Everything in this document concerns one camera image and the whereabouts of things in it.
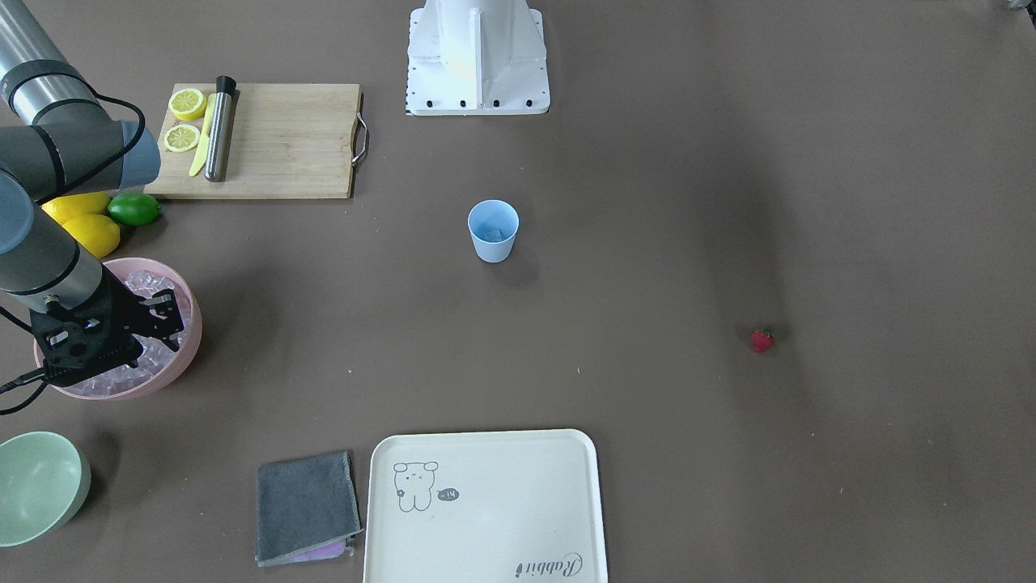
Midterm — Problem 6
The yellow lemon lower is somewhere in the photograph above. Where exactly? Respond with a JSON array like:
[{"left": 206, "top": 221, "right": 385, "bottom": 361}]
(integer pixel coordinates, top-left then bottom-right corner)
[{"left": 62, "top": 214, "right": 121, "bottom": 259}]

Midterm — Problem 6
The cream rabbit tray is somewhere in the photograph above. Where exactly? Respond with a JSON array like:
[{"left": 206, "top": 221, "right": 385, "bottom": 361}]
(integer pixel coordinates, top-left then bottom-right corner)
[{"left": 363, "top": 428, "right": 609, "bottom": 582}]

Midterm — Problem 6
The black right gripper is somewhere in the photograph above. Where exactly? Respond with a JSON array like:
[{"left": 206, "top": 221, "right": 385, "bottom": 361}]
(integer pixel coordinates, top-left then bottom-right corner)
[{"left": 31, "top": 272, "right": 146, "bottom": 386}]

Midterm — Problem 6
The yellow lemon upper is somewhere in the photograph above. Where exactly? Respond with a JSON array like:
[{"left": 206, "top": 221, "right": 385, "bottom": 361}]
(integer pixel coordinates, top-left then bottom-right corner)
[{"left": 40, "top": 191, "right": 111, "bottom": 225}]

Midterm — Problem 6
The lemon slice upper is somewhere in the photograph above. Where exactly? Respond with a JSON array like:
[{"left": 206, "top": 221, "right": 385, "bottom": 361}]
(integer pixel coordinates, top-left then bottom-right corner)
[{"left": 168, "top": 87, "right": 208, "bottom": 121}]

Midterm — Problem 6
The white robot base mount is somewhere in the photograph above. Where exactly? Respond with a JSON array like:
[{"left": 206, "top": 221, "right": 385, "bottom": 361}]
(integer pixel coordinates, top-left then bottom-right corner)
[{"left": 405, "top": 1, "right": 551, "bottom": 116}]

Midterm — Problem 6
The wooden cutting board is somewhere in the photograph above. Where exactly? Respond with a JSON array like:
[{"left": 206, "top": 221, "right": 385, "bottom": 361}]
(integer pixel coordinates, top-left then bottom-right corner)
[{"left": 144, "top": 83, "right": 369, "bottom": 202}]

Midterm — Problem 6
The pink bowl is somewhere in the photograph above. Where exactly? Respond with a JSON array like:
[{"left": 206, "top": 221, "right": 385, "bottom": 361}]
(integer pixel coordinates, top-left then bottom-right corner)
[{"left": 52, "top": 257, "right": 203, "bottom": 402}]

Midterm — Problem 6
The green bowl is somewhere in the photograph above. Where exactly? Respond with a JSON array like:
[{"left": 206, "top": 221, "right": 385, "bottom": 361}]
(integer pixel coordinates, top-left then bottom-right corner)
[{"left": 1, "top": 431, "right": 92, "bottom": 547}]

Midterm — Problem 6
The lemon slice lower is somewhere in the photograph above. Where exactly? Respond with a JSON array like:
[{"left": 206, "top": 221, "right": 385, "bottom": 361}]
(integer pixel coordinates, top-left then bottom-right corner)
[{"left": 163, "top": 123, "right": 202, "bottom": 154}]

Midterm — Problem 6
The steel muddler rod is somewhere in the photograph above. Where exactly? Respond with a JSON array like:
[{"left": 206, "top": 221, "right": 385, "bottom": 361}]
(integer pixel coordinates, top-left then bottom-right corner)
[{"left": 204, "top": 76, "right": 237, "bottom": 182}]

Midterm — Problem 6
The green lime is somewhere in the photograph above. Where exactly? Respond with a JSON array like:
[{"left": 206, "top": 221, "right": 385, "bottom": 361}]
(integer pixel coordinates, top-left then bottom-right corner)
[{"left": 107, "top": 192, "right": 160, "bottom": 228}]

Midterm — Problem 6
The yellow plastic knife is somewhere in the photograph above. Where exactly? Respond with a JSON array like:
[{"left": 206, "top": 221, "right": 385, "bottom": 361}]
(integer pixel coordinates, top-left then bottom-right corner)
[{"left": 188, "top": 93, "right": 217, "bottom": 177}]

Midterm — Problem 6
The grey folded cloth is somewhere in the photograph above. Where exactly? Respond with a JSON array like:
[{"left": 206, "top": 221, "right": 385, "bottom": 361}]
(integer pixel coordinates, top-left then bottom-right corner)
[{"left": 254, "top": 450, "right": 363, "bottom": 569}]

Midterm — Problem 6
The yellow lemon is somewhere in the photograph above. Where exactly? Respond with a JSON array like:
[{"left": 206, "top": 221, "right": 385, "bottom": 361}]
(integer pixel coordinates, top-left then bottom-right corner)
[
  {"left": 62, "top": 214, "right": 121, "bottom": 259},
  {"left": 40, "top": 191, "right": 111, "bottom": 225}
]

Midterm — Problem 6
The red strawberry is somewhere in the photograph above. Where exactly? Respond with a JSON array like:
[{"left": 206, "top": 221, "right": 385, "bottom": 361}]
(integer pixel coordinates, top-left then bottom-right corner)
[{"left": 750, "top": 328, "right": 776, "bottom": 353}]

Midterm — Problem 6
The lemon slice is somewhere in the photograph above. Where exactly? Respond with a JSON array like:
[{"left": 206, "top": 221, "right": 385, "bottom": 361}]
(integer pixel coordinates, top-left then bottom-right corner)
[
  {"left": 168, "top": 87, "right": 208, "bottom": 121},
  {"left": 163, "top": 123, "right": 202, "bottom": 154}
]

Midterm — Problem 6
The pile of clear ice cubes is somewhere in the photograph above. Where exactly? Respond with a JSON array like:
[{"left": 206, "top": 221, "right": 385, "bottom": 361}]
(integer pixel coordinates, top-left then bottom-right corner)
[{"left": 62, "top": 269, "right": 193, "bottom": 401}]

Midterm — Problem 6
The blue plastic cup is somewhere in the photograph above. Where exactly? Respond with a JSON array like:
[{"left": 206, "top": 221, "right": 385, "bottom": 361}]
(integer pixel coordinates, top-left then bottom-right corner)
[{"left": 467, "top": 199, "right": 520, "bottom": 263}]

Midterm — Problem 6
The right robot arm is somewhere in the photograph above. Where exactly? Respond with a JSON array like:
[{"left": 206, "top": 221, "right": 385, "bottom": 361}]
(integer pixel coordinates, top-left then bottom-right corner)
[{"left": 2, "top": 1, "right": 165, "bottom": 386}]

